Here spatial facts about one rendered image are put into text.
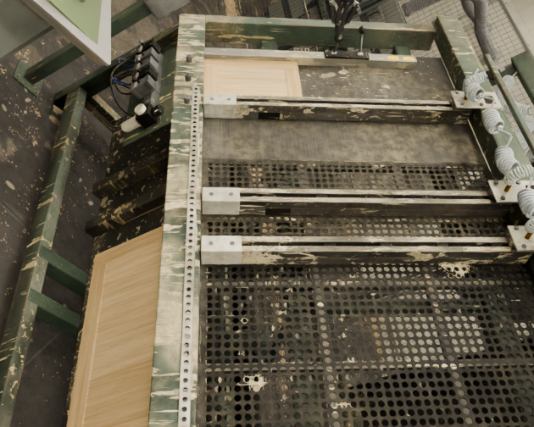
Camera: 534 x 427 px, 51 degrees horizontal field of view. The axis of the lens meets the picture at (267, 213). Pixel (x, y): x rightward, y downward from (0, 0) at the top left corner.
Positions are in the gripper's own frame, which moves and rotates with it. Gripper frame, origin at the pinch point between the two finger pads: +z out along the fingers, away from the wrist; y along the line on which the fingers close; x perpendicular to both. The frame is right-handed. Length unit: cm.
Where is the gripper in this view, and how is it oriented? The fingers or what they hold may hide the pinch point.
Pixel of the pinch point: (338, 30)
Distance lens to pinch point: 255.8
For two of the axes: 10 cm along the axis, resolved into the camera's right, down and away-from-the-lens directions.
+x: 0.6, 7.7, -6.4
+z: -0.8, 6.4, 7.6
